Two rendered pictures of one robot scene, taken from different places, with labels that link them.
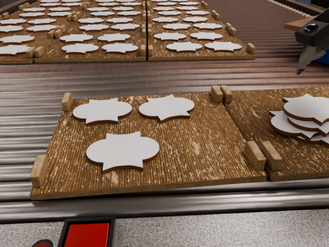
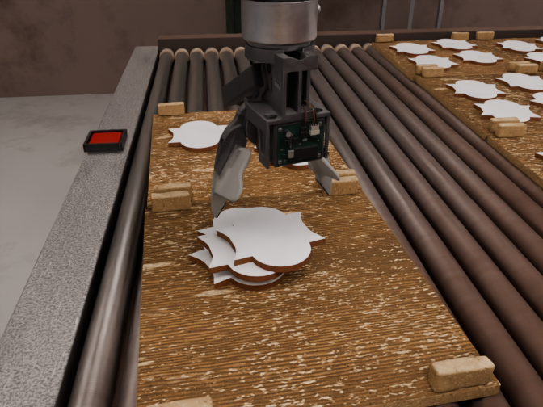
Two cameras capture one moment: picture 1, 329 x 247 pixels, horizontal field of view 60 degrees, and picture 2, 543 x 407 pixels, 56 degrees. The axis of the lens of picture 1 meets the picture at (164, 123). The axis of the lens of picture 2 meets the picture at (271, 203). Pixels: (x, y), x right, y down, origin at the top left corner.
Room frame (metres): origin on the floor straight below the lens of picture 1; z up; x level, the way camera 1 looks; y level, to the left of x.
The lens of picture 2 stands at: (0.54, -0.89, 1.34)
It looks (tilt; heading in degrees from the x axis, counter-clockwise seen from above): 30 degrees down; 87
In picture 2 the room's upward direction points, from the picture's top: straight up
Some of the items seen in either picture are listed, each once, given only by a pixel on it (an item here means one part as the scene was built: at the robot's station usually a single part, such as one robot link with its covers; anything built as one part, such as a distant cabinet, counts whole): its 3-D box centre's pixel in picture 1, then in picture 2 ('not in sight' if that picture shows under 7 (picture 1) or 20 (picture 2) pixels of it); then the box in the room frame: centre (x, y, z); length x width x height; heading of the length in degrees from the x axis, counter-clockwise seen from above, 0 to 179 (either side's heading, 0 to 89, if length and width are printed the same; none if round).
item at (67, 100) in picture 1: (66, 101); not in sight; (0.65, 0.25, 0.95); 0.06 x 0.02 x 0.03; 7
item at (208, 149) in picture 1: (147, 132); (242, 148); (0.54, 0.04, 0.93); 0.41 x 0.35 x 0.02; 97
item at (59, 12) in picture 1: (46, 12); not in sight; (1.89, 0.74, 0.94); 0.41 x 0.35 x 0.04; 94
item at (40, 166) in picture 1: (39, 170); (171, 108); (0.38, 0.22, 0.95); 0.06 x 0.02 x 0.03; 7
